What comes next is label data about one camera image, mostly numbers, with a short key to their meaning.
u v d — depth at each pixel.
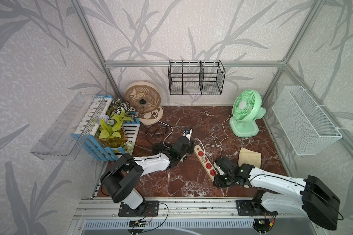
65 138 0.67
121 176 0.47
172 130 1.05
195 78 1.05
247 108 0.85
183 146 0.67
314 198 0.41
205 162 0.87
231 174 0.64
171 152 0.68
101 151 0.83
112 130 0.77
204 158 0.86
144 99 0.93
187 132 0.75
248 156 0.91
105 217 0.72
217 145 0.97
